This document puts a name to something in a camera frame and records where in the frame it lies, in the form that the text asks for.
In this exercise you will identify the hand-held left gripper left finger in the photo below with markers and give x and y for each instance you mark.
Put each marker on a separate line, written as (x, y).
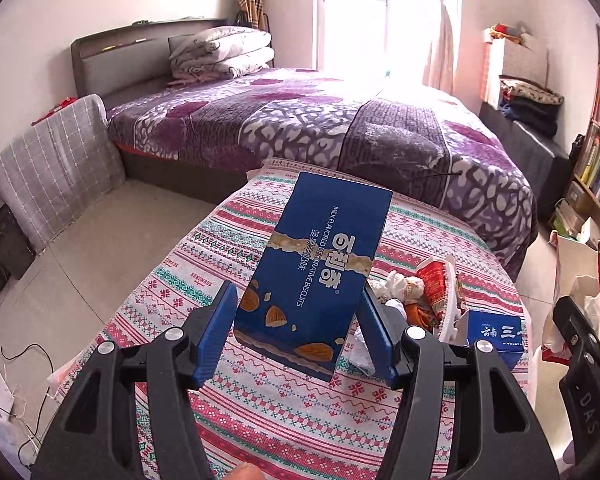
(215, 335)

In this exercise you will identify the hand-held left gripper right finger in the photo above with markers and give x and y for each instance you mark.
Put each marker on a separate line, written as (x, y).
(377, 335)

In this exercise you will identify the white plastic wrapper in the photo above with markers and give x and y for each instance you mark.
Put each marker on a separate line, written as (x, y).
(397, 285)

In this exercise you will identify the blue biscuit box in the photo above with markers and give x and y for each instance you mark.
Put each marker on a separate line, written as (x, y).
(320, 260)

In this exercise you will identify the person's left hand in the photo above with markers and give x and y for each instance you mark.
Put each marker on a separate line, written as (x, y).
(246, 472)

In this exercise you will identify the clear plastic wrapper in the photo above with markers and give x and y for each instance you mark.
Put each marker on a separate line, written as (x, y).
(362, 355)

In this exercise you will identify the orange wrapper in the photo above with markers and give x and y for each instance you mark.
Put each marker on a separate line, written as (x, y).
(422, 317)

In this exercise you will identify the patterned red green tablecloth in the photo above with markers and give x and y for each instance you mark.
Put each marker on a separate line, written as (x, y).
(280, 410)

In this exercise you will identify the small blue white box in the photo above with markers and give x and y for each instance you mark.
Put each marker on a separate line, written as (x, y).
(500, 340)

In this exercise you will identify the white red shopping bag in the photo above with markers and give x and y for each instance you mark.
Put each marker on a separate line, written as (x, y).
(580, 285)

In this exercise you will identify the black appliance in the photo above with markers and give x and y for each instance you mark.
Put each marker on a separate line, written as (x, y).
(5, 245)

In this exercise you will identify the black bench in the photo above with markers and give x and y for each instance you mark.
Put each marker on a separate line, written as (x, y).
(530, 155)

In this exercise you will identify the grey checked cushion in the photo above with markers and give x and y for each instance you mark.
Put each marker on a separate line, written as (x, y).
(55, 160)

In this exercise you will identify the wooden bookshelf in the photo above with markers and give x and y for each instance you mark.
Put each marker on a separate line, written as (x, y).
(596, 125)

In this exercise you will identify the red cloth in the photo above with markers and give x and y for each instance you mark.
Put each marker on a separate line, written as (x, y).
(60, 106)

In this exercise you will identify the pile of folded clothes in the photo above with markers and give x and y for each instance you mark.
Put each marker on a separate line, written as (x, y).
(530, 102)

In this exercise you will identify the folded white floral quilt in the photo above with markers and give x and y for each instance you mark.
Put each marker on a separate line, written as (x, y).
(220, 55)

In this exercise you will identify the white woven storage box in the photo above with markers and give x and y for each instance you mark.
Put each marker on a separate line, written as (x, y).
(520, 70)

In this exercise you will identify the white curtain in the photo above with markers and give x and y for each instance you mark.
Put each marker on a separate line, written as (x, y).
(442, 35)

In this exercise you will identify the bright window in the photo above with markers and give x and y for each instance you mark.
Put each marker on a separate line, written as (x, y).
(370, 10)

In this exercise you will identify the dark bed frame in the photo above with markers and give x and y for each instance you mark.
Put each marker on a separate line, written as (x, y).
(130, 60)

